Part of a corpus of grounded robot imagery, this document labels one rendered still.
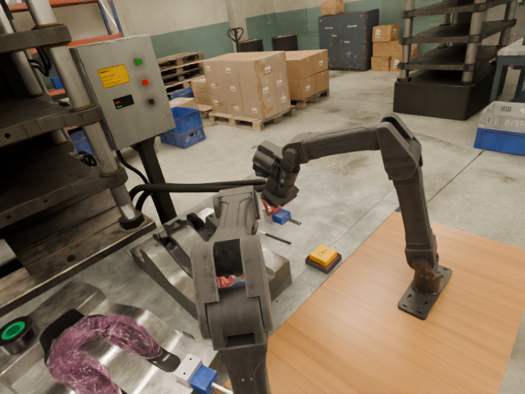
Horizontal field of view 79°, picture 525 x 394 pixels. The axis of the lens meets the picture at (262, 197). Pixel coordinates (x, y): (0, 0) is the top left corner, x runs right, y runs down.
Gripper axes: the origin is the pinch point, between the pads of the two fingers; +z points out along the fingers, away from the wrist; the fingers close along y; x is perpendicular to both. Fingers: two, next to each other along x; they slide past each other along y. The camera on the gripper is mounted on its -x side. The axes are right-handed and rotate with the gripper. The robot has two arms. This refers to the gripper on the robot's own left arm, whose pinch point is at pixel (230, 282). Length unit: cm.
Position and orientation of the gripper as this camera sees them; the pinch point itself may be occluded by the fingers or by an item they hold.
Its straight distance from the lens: 80.8
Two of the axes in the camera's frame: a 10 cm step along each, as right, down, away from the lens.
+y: -7.3, 2.6, -6.3
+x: 6.5, 5.5, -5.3
